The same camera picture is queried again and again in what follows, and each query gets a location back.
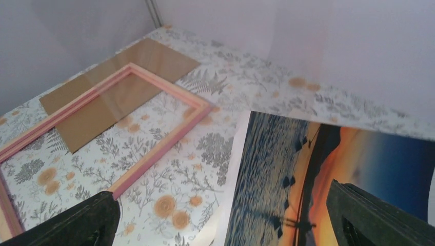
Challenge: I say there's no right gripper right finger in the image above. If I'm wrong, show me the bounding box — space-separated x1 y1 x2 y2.
326 180 434 245

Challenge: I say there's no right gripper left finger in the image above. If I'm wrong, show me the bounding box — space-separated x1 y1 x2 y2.
1 191 121 246

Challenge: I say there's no pink photo frame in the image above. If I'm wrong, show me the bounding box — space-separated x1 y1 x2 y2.
0 62 214 238

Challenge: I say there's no sunset photo print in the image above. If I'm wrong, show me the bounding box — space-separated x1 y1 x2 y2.
192 111 434 245

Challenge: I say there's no brown cardboard backing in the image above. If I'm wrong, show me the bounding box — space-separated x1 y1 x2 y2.
40 38 200 153

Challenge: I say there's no left aluminium corner post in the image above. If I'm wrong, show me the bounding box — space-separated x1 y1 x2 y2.
144 0 163 28

